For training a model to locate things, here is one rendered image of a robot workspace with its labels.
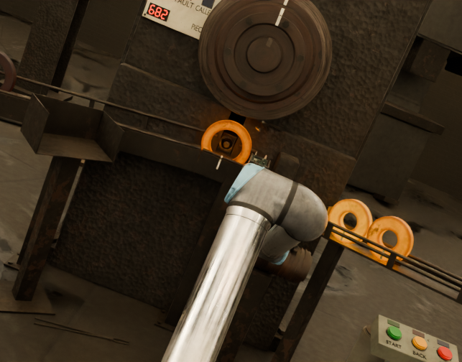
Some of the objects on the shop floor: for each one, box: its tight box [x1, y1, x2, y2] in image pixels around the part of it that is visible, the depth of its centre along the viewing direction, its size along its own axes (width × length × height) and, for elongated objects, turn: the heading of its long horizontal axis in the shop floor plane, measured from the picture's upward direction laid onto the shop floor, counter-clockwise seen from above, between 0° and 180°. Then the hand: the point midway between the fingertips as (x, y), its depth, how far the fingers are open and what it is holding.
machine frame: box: [46, 0, 433, 352], centre depth 282 cm, size 73×108×176 cm
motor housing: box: [215, 246, 313, 362], centre depth 244 cm, size 13×22×54 cm, turn 33°
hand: (257, 161), depth 239 cm, fingers closed
